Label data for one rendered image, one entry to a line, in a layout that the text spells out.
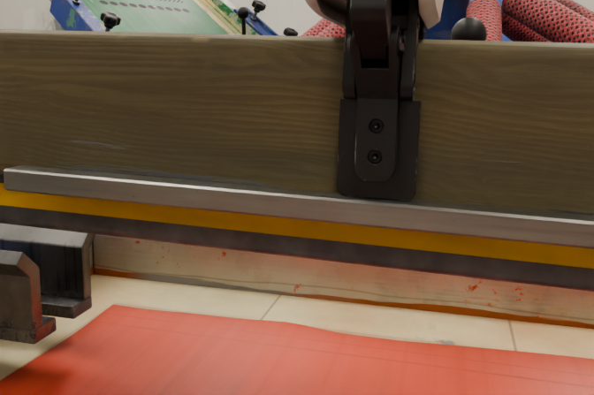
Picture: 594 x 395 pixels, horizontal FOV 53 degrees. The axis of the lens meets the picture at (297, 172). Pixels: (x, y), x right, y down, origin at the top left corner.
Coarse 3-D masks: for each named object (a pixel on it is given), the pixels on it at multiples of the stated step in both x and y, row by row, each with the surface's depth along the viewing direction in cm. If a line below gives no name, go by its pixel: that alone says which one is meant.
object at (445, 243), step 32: (0, 192) 31; (192, 224) 29; (224, 224) 28; (256, 224) 28; (288, 224) 27; (320, 224) 27; (352, 224) 27; (512, 256) 25; (544, 256) 25; (576, 256) 24
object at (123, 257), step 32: (96, 256) 49; (128, 256) 49; (160, 256) 48; (192, 256) 47; (224, 256) 47; (256, 256) 46; (288, 256) 45; (224, 288) 47; (256, 288) 46; (288, 288) 46; (320, 288) 45; (352, 288) 44; (384, 288) 44; (416, 288) 43; (448, 288) 43; (480, 288) 42; (512, 288) 41; (544, 288) 41; (544, 320) 41; (576, 320) 41
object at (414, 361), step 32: (416, 352) 37; (448, 352) 37; (480, 352) 37; (512, 352) 37; (416, 384) 33; (448, 384) 33; (480, 384) 33; (512, 384) 33; (544, 384) 33; (576, 384) 33
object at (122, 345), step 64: (128, 320) 41; (192, 320) 41; (256, 320) 41; (0, 384) 32; (64, 384) 32; (128, 384) 32; (192, 384) 33; (256, 384) 33; (320, 384) 33; (384, 384) 33
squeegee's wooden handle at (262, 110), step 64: (0, 64) 29; (64, 64) 28; (128, 64) 27; (192, 64) 26; (256, 64) 26; (320, 64) 25; (448, 64) 24; (512, 64) 23; (576, 64) 23; (0, 128) 29; (64, 128) 28; (128, 128) 28; (192, 128) 27; (256, 128) 26; (320, 128) 25; (448, 128) 24; (512, 128) 23; (576, 128) 23; (448, 192) 24; (512, 192) 24; (576, 192) 23
